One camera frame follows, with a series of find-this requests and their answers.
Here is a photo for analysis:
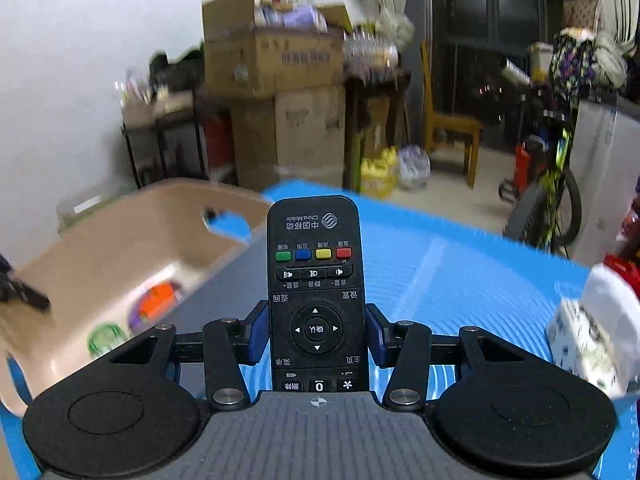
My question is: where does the large white box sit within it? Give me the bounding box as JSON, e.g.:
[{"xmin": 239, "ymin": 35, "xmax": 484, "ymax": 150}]
[{"xmin": 569, "ymin": 99, "xmax": 640, "ymax": 267}]

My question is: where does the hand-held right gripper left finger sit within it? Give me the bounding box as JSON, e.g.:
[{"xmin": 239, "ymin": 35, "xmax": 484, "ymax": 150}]
[{"xmin": 107, "ymin": 301, "xmax": 271, "ymax": 411}]

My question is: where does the yellow plastic bag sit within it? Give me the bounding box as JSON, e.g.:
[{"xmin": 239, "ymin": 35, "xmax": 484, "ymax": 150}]
[{"xmin": 359, "ymin": 146, "xmax": 399, "ymax": 199}]

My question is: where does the purple object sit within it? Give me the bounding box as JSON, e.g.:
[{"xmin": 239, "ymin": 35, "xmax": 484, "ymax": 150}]
[{"xmin": 128, "ymin": 304, "xmax": 152, "ymax": 332}]

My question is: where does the floral cloth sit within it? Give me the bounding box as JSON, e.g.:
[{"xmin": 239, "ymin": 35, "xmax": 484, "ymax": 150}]
[{"xmin": 549, "ymin": 29, "xmax": 602, "ymax": 102}]

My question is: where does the group of clear bottles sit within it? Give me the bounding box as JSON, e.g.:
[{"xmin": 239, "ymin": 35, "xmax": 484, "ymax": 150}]
[{"xmin": 344, "ymin": 29, "xmax": 402, "ymax": 69}]

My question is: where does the black metal rack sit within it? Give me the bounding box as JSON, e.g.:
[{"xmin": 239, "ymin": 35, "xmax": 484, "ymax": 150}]
[{"xmin": 121, "ymin": 87, "xmax": 237, "ymax": 192}]

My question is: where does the orange toy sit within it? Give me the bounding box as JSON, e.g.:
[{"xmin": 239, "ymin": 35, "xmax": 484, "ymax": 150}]
[{"xmin": 139, "ymin": 283, "xmax": 182, "ymax": 319}]

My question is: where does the wooden chair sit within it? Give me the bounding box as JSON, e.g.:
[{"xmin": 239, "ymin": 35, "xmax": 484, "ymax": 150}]
[{"xmin": 421, "ymin": 41, "xmax": 485, "ymax": 189}]

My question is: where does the white plastic bag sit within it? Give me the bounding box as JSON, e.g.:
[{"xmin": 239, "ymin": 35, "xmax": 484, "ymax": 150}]
[{"xmin": 397, "ymin": 144, "xmax": 432, "ymax": 191}]

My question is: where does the red bag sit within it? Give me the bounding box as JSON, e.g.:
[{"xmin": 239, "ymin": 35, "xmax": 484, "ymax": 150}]
[{"xmin": 604, "ymin": 207, "xmax": 640, "ymax": 293}]

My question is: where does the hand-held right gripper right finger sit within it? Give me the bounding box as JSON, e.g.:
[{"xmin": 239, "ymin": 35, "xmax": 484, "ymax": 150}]
[{"xmin": 366, "ymin": 303, "xmax": 535, "ymax": 409}]

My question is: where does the closed cardboard box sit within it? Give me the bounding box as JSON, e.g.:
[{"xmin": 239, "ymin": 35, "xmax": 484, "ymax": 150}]
[{"xmin": 231, "ymin": 84, "xmax": 347, "ymax": 192}]

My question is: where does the green black bicycle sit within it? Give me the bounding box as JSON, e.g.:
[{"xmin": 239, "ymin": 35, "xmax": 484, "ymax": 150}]
[{"xmin": 499, "ymin": 79, "xmax": 584, "ymax": 257}]

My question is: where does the green round object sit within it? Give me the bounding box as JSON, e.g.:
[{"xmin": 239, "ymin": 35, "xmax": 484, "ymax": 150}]
[{"xmin": 88, "ymin": 323, "xmax": 129, "ymax": 359}]

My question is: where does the white printed tissue pack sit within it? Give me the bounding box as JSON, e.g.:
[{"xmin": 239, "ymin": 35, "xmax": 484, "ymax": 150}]
[{"xmin": 546, "ymin": 264, "xmax": 640, "ymax": 397}]

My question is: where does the open cardboard box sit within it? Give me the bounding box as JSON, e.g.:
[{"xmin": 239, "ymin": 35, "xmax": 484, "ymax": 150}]
[{"xmin": 201, "ymin": 0, "xmax": 353, "ymax": 100}]

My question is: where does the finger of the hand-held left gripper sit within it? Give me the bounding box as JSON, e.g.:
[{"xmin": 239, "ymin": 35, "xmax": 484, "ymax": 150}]
[{"xmin": 0, "ymin": 252, "xmax": 52, "ymax": 312}]

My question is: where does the dark wooden table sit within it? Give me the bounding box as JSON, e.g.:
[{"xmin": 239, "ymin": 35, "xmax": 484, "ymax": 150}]
[{"xmin": 344, "ymin": 71, "xmax": 412, "ymax": 194}]

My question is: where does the black remote control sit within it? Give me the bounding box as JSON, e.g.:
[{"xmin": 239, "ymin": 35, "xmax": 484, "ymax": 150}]
[{"xmin": 266, "ymin": 195, "xmax": 372, "ymax": 393}]

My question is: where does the red container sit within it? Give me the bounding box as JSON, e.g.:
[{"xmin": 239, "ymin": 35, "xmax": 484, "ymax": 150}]
[{"xmin": 204, "ymin": 114, "xmax": 234, "ymax": 172}]

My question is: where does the beige plastic bin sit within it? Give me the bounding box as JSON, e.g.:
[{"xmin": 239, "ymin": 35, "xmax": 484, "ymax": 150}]
[{"xmin": 0, "ymin": 177, "xmax": 274, "ymax": 418}]

